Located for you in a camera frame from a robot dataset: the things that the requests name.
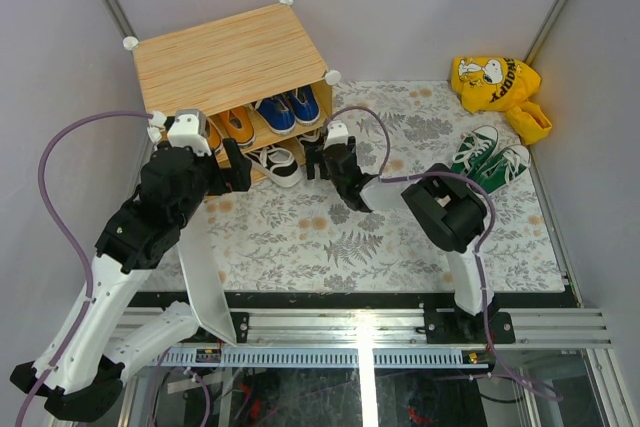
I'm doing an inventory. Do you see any black white sneaker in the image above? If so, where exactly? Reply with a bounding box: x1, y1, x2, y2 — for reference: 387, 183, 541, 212
245, 145, 303, 188
296, 129, 323, 151

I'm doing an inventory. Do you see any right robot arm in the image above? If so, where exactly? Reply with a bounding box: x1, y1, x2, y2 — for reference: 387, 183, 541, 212
301, 136, 515, 345

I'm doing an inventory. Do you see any translucent white cabinet door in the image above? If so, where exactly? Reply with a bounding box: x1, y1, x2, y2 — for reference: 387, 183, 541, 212
177, 204, 237, 346

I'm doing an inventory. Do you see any aluminium rail frame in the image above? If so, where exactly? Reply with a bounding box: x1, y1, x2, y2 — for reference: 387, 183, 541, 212
99, 288, 639, 426

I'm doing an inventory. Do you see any orange sneaker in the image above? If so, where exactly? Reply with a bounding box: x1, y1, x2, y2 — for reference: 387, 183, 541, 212
218, 106, 255, 148
206, 118, 223, 156

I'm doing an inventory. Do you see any yellow Snoopy bag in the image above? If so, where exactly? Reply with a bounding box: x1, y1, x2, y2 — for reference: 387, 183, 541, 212
450, 57, 552, 145

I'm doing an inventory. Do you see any green sneaker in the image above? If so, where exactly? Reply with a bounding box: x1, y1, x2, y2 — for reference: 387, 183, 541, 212
451, 125, 499, 177
471, 145, 531, 194

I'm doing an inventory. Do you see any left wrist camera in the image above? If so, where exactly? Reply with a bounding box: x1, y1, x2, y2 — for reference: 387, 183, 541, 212
167, 109, 212, 157

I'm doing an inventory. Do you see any blue sneaker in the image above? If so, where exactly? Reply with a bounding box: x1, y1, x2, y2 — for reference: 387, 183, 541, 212
254, 95, 296, 135
286, 85, 320, 125

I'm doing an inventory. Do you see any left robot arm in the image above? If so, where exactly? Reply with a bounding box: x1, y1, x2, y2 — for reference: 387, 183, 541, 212
10, 139, 251, 423

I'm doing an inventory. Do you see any wooden shoe cabinet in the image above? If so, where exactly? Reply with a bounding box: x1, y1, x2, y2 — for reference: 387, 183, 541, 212
123, 0, 341, 164

